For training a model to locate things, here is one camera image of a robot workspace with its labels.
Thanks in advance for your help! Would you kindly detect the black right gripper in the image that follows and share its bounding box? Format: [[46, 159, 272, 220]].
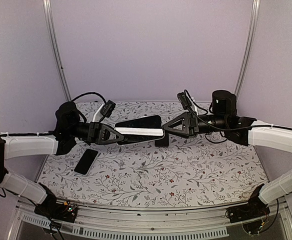
[[163, 112, 228, 140]]

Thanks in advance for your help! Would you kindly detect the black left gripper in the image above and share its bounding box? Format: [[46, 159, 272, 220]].
[[68, 121, 125, 145]]

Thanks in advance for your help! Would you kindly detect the black smartphone with white edge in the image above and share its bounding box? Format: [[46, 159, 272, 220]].
[[74, 149, 98, 175]]

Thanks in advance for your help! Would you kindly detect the black smartphone corner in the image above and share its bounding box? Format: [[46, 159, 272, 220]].
[[117, 134, 164, 145]]

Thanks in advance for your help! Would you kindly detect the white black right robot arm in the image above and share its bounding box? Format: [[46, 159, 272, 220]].
[[163, 90, 292, 218]]

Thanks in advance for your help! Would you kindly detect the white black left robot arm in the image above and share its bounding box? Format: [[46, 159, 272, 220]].
[[0, 100, 124, 217]]

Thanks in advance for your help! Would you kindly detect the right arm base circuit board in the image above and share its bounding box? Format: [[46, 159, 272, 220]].
[[225, 183, 280, 236]]

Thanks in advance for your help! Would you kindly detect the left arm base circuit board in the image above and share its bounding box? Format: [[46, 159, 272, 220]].
[[34, 184, 78, 224]]

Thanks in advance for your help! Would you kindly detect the clear case on mat right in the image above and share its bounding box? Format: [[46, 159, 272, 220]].
[[206, 132, 227, 144]]

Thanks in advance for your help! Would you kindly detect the floral patterned table mat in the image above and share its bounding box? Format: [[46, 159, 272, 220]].
[[35, 101, 269, 208]]

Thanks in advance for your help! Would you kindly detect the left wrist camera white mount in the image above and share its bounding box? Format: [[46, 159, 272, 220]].
[[92, 100, 116, 123]]

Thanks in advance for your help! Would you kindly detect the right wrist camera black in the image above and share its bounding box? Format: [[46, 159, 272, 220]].
[[177, 92, 199, 114]]

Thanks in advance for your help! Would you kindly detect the black sleeved left camera cable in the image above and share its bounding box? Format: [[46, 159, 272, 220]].
[[70, 91, 109, 105]]

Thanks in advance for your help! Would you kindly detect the black right camera cable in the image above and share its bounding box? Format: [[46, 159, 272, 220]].
[[184, 89, 292, 145]]

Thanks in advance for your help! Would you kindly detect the aluminium front rail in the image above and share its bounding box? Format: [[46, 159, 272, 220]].
[[7, 198, 292, 240]]

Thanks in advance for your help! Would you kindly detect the right aluminium frame post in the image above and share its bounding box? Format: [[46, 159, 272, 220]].
[[235, 0, 261, 97]]

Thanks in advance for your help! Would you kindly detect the aluminium frame post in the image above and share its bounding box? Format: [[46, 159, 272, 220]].
[[42, 0, 71, 101], [235, 0, 261, 97]]

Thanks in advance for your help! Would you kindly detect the left aluminium frame post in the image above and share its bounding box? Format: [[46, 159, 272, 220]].
[[42, 0, 71, 101]]

